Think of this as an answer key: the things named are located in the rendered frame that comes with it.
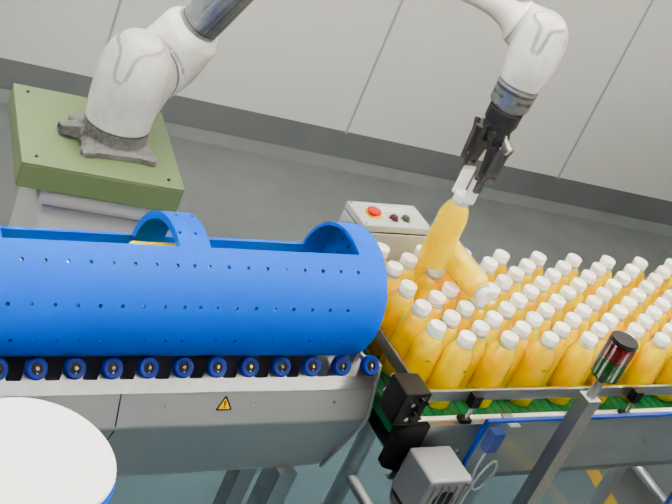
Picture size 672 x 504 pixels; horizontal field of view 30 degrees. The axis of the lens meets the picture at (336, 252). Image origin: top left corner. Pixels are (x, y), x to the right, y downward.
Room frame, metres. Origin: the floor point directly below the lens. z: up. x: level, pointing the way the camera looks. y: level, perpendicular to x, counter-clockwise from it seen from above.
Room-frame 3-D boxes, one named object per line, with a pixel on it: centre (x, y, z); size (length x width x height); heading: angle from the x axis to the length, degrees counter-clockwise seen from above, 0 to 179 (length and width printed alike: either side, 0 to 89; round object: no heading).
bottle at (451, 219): (2.52, -0.21, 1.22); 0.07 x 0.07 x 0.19
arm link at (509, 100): (2.52, -0.21, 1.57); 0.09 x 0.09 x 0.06
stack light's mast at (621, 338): (2.32, -0.63, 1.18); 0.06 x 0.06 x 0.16
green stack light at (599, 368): (2.32, -0.63, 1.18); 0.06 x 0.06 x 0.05
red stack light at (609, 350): (2.32, -0.63, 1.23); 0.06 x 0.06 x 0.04
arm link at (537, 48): (2.54, -0.21, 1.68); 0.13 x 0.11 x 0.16; 175
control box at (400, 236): (2.72, -0.08, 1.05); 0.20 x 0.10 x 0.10; 128
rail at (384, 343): (2.41, -0.16, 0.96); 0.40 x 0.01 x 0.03; 38
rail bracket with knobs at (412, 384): (2.24, -0.26, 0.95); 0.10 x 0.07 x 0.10; 38
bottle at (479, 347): (2.42, -0.36, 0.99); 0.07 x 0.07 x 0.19
